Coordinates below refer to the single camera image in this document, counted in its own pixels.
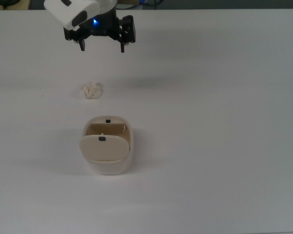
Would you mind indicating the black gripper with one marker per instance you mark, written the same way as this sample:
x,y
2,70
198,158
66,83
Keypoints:
x,y
103,24

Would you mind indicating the white paper trash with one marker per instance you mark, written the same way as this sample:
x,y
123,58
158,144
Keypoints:
x,y
91,90

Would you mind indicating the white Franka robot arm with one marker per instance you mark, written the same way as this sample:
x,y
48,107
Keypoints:
x,y
63,12

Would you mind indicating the cream swing bin lid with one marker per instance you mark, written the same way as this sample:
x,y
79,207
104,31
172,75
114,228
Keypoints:
x,y
102,148

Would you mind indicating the small white bin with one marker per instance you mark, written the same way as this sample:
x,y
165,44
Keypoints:
x,y
112,168

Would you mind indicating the black round background object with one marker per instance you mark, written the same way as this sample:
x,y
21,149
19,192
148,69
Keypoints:
x,y
6,3

